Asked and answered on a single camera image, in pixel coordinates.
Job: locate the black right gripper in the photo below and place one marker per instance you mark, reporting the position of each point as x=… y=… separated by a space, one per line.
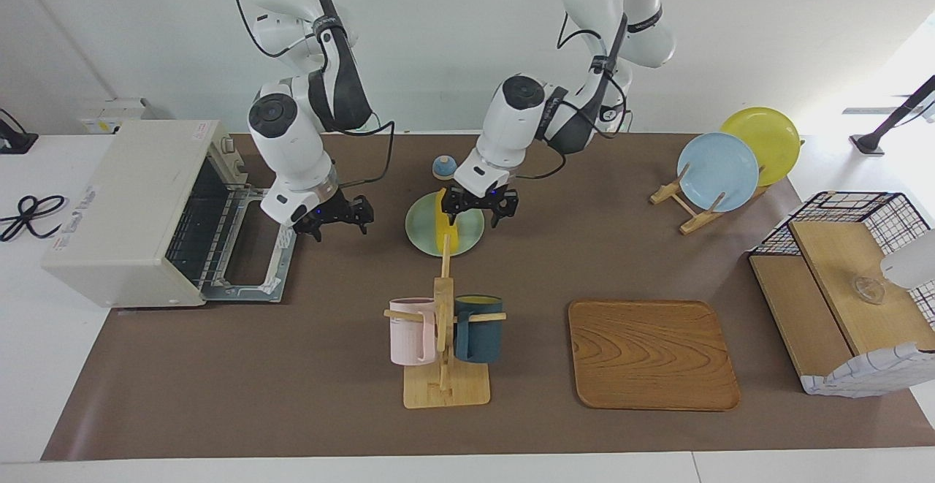
x=336 y=211

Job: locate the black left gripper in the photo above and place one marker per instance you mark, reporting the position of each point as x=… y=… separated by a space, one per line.
x=482 y=199

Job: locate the pale green plate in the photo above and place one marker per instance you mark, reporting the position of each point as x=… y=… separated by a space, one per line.
x=471 y=231

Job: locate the yellow corn cob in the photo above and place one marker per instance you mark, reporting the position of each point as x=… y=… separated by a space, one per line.
x=444 y=238

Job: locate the metal tray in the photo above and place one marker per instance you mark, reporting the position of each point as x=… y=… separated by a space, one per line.
x=241 y=292

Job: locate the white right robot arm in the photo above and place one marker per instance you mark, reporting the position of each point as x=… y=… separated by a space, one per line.
x=285 y=132

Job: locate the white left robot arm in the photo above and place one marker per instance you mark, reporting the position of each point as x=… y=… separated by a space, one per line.
x=511 y=125

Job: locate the white toaster oven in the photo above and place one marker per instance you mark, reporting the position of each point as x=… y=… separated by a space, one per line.
x=109 y=213

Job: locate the small blue bowl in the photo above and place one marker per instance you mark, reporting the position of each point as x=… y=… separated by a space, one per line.
x=443 y=169

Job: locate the dark blue mug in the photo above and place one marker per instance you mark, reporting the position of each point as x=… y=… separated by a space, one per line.
x=482 y=333

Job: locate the pink mug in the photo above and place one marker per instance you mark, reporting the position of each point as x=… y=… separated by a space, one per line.
x=409 y=333

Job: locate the brown table mat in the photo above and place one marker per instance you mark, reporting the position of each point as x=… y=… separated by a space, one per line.
x=321 y=366

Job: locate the wooden mug rack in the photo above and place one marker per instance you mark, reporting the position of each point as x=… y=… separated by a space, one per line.
x=444 y=388

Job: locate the wooden plate rack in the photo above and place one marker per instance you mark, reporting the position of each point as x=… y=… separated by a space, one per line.
x=694 y=221

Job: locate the brown wooden tray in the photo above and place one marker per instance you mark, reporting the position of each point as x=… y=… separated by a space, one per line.
x=650 y=355

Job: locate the light blue plate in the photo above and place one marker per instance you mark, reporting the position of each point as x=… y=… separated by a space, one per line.
x=719 y=169

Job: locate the yellow plate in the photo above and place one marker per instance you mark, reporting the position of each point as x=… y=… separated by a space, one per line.
x=771 y=139

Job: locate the small black stand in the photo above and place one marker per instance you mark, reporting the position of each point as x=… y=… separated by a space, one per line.
x=16 y=139

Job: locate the wooden shelf box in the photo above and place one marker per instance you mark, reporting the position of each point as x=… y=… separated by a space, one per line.
x=833 y=264

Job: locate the small clear glass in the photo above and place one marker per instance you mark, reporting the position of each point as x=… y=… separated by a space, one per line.
x=868 y=291

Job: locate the black angled stand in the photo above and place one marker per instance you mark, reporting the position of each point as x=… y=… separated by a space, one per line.
x=887 y=128

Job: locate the white rounded device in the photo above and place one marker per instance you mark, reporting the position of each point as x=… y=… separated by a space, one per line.
x=913 y=262

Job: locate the white wall box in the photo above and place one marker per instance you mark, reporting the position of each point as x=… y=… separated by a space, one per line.
x=109 y=114

